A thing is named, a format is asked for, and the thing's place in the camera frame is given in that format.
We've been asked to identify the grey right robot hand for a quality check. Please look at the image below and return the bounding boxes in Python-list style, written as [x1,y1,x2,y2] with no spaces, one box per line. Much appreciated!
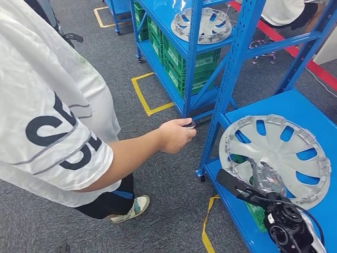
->
[248,159,287,199]

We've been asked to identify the person's right hand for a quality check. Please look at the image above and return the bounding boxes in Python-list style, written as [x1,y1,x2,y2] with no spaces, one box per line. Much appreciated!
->
[158,118,197,155]

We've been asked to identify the grey plastic hubcap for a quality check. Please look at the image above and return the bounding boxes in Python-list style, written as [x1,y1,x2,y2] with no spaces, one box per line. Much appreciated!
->
[219,114,332,211]
[170,7,233,45]

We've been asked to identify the blue metal shelf rack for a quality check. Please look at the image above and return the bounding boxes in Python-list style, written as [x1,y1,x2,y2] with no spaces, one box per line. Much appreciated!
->
[104,0,133,36]
[130,0,237,135]
[196,0,337,253]

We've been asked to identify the green plastic crate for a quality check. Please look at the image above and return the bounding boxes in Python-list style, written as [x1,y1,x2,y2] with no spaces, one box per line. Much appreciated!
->
[133,1,150,43]
[147,16,165,66]
[228,153,267,233]
[164,61,215,100]
[163,34,222,76]

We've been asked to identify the yellow floor tape marking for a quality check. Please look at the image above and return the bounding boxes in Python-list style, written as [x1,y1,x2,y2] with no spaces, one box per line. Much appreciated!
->
[93,6,117,30]
[201,194,221,253]
[130,72,174,118]

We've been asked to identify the chrome chair base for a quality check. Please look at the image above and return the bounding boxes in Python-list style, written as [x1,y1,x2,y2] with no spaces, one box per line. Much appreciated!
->
[249,38,277,66]

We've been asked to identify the red floor tape line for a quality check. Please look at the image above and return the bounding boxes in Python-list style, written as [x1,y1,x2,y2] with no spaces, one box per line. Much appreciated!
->
[228,0,337,93]

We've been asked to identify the white desk panel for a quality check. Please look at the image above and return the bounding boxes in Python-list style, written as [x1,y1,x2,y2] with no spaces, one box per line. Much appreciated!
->
[313,30,337,66]

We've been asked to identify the person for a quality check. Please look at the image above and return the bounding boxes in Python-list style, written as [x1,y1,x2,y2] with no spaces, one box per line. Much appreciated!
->
[260,0,325,33]
[0,0,197,224]

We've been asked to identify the black humanoid robot body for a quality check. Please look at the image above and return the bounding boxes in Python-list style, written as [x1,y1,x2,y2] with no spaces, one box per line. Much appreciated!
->
[23,0,84,49]

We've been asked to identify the white floor cable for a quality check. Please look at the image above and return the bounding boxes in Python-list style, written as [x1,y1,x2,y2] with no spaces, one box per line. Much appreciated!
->
[305,66,337,101]

